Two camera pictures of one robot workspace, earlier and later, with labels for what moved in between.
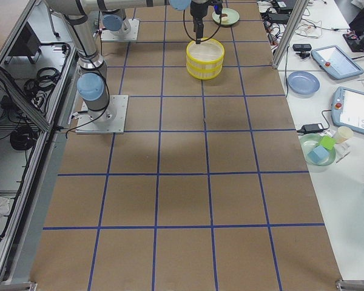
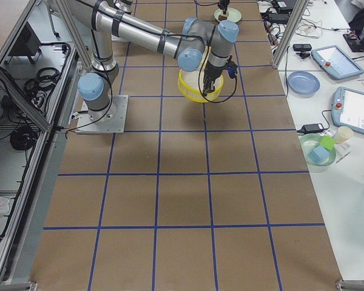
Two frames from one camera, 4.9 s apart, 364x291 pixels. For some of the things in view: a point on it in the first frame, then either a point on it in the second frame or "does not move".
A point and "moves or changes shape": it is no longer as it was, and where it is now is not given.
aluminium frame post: [301, 6] does not move
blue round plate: [302, 82] does not move
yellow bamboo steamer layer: [207, 55] moves or changes shape
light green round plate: [233, 16] does not move
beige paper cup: [343, 134] does not move
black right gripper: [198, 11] → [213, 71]
